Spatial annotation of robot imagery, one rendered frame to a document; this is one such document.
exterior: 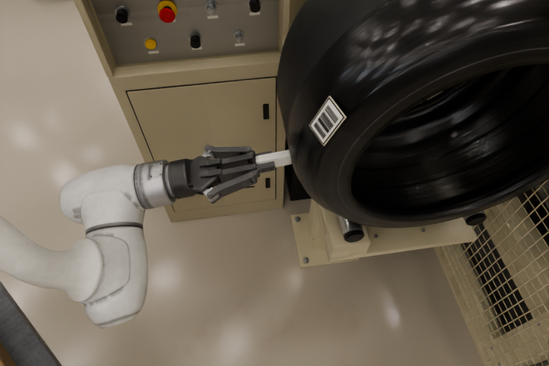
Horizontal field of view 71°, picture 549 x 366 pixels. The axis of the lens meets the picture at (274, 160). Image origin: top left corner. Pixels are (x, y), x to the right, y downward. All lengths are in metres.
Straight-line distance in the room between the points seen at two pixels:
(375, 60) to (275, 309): 1.37
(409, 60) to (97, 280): 0.57
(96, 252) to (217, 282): 1.12
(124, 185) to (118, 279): 0.17
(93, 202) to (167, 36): 0.61
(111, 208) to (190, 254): 1.13
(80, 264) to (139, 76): 0.70
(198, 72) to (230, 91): 0.13
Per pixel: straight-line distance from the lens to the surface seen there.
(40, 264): 0.69
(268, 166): 0.74
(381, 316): 1.79
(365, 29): 0.54
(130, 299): 0.74
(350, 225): 0.86
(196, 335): 1.74
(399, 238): 1.01
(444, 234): 1.05
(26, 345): 1.20
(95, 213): 0.77
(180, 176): 0.74
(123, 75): 1.28
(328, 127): 0.54
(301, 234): 1.86
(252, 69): 1.25
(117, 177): 0.77
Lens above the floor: 1.67
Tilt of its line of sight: 52 degrees down
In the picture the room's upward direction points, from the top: straight up
